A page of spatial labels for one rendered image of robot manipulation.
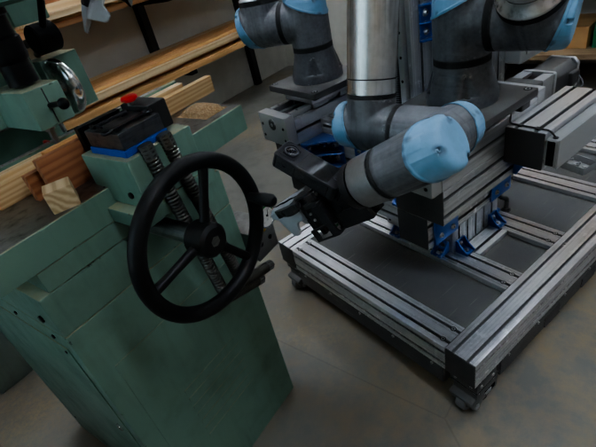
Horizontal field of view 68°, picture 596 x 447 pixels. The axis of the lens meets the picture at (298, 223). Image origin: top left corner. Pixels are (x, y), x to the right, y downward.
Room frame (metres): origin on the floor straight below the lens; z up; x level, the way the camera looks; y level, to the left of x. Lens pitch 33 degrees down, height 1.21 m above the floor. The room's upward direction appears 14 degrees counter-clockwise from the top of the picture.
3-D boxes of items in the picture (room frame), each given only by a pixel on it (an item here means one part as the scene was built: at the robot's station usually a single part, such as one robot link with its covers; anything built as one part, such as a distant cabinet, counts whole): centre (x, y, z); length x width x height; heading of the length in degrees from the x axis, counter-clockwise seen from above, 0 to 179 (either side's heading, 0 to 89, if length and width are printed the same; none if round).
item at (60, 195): (0.69, 0.37, 0.92); 0.04 x 0.04 x 0.04; 22
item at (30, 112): (0.87, 0.42, 1.03); 0.14 x 0.07 x 0.09; 48
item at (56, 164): (0.83, 0.32, 0.94); 0.26 x 0.01 x 0.07; 138
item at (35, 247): (0.81, 0.30, 0.87); 0.61 x 0.30 x 0.06; 138
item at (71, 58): (1.09, 0.44, 1.02); 0.09 x 0.07 x 0.12; 138
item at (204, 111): (1.01, 0.15, 0.91); 0.10 x 0.07 x 0.02; 48
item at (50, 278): (0.81, 0.37, 0.82); 0.40 x 0.21 x 0.04; 138
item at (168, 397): (0.93, 0.50, 0.35); 0.58 x 0.45 x 0.71; 48
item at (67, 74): (1.03, 0.42, 1.02); 0.12 x 0.03 x 0.12; 48
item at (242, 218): (0.95, 0.13, 0.58); 0.12 x 0.08 x 0.08; 48
